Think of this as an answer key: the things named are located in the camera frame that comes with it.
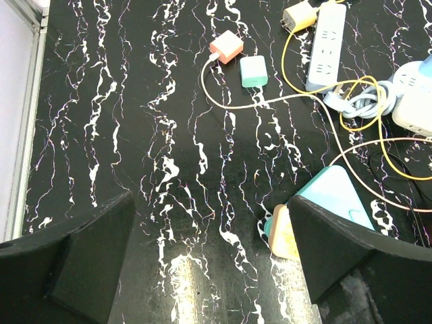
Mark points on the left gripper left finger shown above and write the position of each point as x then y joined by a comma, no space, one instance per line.
68,272

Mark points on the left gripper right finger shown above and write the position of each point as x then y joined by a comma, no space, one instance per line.
356,275

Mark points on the teal triangular power strip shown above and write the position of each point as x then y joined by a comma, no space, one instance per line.
331,191

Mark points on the white square plug adapter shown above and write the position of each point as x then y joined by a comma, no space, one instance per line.
413,113

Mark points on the round light blue power socket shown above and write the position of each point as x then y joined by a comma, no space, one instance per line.
414,75

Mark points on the teal small charger plug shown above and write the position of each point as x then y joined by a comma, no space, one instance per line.
253,71

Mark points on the salmon small charger plug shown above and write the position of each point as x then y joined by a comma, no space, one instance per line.
225,47

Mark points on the yellow small charger plug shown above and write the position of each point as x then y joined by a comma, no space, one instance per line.
298,17

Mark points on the light blue long power strip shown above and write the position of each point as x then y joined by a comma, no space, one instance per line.
327,45

